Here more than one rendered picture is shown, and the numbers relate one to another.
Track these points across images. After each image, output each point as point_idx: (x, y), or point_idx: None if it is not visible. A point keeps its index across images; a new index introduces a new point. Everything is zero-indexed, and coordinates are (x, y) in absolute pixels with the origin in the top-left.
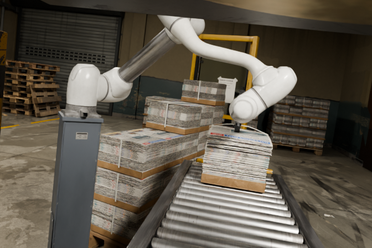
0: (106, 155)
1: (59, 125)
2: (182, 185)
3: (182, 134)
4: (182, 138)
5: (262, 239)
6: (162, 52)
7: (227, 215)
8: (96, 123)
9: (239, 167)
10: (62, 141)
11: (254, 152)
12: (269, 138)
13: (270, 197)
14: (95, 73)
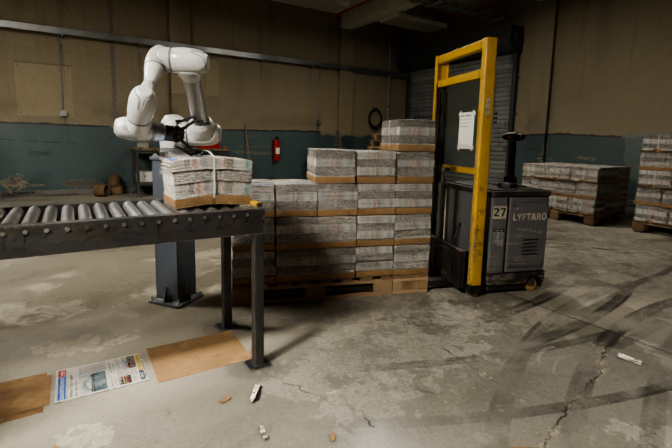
0: None
1: None
2: (151, 201)
3: (314, 182)
4: (309, 186)
5: (64, 215)
6: (190, 93)
7: (98, 209)
8: None
9: (169, 185)
10: (152, 175)
11: (168, 170)
12: (192, 158)
13: (167, 211)
14: (170, 120)
